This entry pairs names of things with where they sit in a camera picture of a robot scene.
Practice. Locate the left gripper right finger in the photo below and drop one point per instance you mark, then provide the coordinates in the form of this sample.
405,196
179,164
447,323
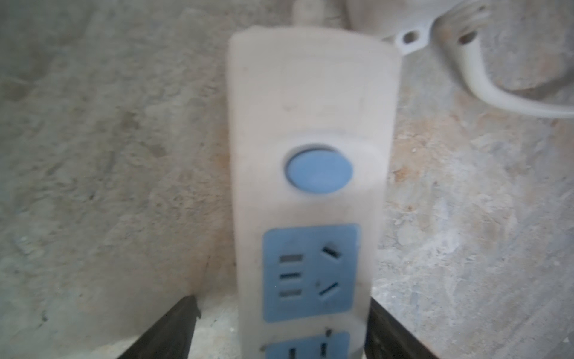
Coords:
386,337

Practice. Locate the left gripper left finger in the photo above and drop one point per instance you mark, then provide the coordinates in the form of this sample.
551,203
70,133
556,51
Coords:
171,336

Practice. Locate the small blue-socket power strip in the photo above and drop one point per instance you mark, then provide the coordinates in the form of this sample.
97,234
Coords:
311,120

